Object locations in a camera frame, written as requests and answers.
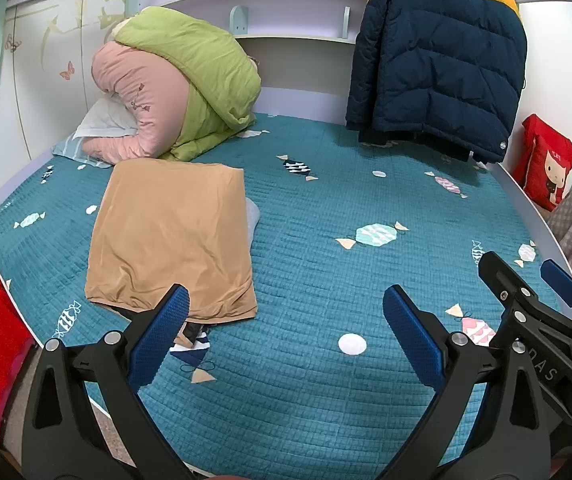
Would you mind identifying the green and pink duvet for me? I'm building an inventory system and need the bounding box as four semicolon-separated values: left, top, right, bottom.
82;6;263;167

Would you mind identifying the tan jacket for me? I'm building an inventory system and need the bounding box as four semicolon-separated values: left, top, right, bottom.
85;161;259;322

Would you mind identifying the red doll print cushion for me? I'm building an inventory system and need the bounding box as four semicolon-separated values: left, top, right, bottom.
512;114;572;212

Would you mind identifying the teal candy print bed blanket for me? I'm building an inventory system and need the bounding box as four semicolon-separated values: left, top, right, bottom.
0;112;572;478

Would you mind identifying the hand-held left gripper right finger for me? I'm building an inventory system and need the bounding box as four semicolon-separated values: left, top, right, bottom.
376;284;567;480

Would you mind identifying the lavender headboard shelf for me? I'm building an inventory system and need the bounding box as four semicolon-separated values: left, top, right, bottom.
6;0;572;128

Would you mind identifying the navy and yellow puffer jacket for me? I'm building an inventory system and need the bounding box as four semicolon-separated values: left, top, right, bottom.
345;0;528;163

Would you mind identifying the white and blue pillow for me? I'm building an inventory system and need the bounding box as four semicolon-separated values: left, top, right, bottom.
52;97;139;170

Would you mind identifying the white wardrobe with butterfly decor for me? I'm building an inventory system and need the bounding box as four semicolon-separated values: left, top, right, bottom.
0;0;134;216

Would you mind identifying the navy and white striped garment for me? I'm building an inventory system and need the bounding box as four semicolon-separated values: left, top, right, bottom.
168;320;213;352

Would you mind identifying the grey sweater with orange stripe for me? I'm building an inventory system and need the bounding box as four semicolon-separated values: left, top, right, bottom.
243;197;263;251

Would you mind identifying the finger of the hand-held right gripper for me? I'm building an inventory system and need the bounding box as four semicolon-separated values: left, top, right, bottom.
540;259;572;311
478;251;529;331

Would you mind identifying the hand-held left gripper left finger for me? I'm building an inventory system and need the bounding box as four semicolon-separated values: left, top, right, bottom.
21;284;197;480

